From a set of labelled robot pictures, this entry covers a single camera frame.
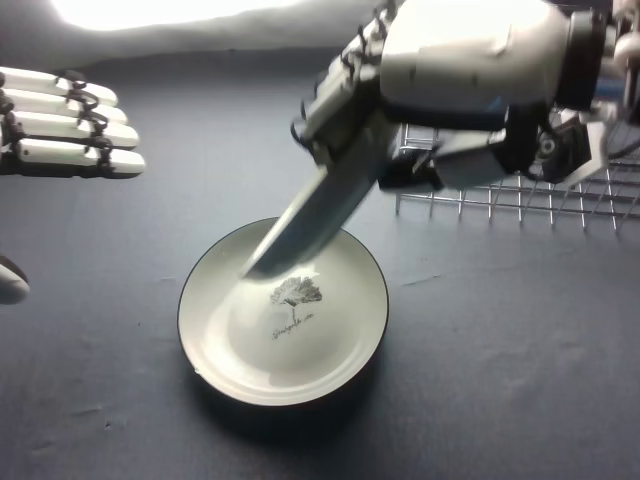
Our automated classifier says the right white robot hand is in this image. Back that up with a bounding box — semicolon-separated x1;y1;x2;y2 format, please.
289;0;574;194

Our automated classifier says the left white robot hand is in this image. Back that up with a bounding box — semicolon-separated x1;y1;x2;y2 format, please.
0;66;147;306

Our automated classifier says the white cloth backdrop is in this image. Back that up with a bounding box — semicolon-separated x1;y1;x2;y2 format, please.
0;0;381;71

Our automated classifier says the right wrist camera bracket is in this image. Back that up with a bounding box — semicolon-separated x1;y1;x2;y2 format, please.
537;97;640;190

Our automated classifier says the silver wire dish rack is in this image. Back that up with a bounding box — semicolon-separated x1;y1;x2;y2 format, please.
394;119;640;234

